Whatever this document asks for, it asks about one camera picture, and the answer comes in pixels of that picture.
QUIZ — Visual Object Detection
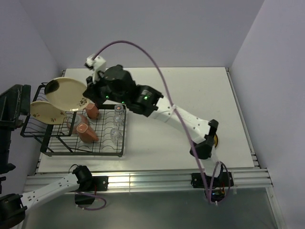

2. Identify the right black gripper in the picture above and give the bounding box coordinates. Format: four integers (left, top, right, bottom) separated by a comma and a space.
83, 71, 128, 107

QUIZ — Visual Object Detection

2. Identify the small pink mug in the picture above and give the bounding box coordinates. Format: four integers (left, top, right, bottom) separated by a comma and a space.
85, 103, 100, 120

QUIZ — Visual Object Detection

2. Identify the clear glass cup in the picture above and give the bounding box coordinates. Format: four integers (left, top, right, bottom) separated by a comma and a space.
113, 115, 124, 126
110, 128, 122, 144
114, 104, 125, 115

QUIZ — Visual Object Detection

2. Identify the cream plate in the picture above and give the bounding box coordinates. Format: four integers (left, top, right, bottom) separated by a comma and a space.
30, 101, 67, 125
44, 77, 90, 112

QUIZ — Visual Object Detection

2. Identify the patterned pink ceramic bowl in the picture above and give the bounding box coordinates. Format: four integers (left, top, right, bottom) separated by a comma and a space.
66, 114, 89, 134

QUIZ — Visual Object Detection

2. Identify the large pink flower mug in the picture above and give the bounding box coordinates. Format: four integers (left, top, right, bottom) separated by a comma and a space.
77, 123, 99, 144

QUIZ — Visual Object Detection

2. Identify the clear glass cup front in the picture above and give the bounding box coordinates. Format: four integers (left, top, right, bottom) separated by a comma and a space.
110, 128, 122, 144

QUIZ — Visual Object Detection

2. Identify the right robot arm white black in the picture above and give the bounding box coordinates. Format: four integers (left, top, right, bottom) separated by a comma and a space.
83, 64, 223, 187

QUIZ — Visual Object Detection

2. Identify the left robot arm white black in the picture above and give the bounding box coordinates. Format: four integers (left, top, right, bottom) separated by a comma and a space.
0, 84, 93, 229

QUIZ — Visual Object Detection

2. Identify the black yellow ornate plate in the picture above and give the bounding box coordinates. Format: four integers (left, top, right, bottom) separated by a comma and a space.
213, 134, 219, 147

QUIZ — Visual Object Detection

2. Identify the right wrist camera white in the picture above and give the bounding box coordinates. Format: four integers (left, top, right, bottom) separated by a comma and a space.
84, 54, 106, 84

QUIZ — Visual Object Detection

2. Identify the black wire dish rack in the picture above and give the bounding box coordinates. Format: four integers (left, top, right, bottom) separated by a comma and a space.
20, 83, 127, 160

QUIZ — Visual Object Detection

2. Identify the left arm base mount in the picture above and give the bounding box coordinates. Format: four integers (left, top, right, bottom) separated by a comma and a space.
74, 176, 109, 210

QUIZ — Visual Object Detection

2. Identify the aluminium rail frame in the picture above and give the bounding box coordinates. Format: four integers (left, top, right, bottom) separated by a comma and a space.
14, 69, 286, 229

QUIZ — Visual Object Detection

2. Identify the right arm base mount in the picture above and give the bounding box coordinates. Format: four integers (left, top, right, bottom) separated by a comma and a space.
190, 170, 234, 203

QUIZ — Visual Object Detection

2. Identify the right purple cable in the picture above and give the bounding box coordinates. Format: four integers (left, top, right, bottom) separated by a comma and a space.
94, 40, 231, 205

